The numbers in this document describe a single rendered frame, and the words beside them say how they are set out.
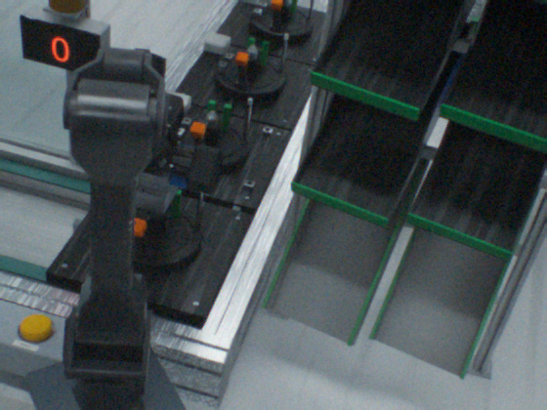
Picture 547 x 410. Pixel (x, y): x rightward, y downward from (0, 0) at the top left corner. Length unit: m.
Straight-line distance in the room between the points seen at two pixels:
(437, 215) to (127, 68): 0.45
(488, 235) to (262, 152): 0.56
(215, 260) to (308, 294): 0.17
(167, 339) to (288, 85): 0.69
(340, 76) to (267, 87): 0.67
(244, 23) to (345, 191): 0.88
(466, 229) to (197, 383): 0.43
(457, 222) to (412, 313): 0.17
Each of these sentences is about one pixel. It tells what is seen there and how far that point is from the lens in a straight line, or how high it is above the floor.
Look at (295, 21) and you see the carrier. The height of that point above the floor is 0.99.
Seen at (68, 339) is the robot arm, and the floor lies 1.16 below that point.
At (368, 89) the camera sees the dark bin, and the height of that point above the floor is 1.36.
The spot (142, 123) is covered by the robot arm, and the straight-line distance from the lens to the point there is 0.74.
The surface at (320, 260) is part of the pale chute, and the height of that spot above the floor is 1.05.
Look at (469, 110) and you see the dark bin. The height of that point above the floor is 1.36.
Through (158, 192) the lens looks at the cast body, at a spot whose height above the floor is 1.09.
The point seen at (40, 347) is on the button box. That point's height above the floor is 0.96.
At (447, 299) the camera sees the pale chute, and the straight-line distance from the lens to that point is 1.20.
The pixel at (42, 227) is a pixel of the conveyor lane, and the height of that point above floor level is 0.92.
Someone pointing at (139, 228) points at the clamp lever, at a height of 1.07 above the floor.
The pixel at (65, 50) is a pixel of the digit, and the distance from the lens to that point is 1.30.
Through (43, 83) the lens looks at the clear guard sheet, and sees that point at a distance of 1.43.
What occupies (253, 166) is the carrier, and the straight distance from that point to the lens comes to 1.48.
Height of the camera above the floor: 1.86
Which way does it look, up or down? 40 degrees down
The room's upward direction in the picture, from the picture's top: 10 degrees clockwise
